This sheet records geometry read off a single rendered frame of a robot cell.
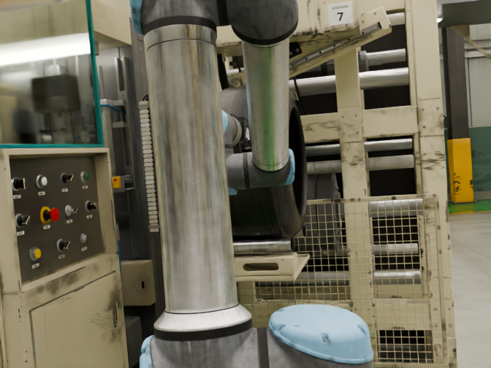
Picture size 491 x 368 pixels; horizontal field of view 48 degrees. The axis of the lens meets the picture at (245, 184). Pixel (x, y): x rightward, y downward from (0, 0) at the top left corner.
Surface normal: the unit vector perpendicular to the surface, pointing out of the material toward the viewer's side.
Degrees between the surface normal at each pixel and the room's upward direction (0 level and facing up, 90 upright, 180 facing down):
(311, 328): 5
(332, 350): 88
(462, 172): 90
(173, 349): 85
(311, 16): 90
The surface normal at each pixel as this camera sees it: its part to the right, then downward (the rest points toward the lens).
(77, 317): 0.97, -0.06
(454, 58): -0.07, 0.06
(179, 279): -0.47, -0.01
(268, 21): 0.26, 0.77
